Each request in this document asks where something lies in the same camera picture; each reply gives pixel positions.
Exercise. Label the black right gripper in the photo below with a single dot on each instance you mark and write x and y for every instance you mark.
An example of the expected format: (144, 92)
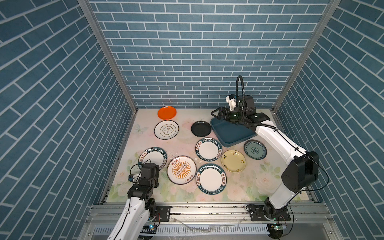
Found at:
(221, 114)

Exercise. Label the green rim plate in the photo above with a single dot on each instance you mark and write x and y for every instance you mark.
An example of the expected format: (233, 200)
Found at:
(154, 155)
(208, 149)
(211, 179)

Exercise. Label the orange sunburst plate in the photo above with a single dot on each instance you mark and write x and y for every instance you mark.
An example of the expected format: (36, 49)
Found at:
(181, 170)

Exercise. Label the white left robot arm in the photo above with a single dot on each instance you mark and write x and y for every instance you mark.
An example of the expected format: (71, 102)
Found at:
(140, 206)

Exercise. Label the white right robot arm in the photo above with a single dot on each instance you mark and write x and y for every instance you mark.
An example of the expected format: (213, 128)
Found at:
(301, 166)

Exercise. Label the teal plastic bin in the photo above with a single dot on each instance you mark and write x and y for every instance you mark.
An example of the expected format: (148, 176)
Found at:
(230, 134)

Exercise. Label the black plate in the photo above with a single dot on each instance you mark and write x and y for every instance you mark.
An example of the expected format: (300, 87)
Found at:
(201, 128)

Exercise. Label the yellow floral plate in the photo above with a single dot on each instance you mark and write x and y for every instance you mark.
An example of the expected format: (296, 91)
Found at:
(233, 161)

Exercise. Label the green blue floral plate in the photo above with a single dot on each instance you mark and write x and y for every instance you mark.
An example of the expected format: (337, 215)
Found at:
(255, 149)

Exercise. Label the white plate cloud motif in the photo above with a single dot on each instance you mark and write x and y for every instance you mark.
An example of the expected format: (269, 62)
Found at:
(166, 130)

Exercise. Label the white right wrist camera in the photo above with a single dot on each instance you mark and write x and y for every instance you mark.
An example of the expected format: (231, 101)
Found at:
(232, 101)

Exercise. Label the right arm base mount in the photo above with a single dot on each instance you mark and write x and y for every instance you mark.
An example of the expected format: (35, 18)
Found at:
(259, 213)

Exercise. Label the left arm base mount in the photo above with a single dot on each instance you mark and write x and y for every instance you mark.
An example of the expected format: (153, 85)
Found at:
(160, 214)

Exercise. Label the aluminium front rail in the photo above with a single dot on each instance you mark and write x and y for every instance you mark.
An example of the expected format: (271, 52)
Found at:
(219, 221)

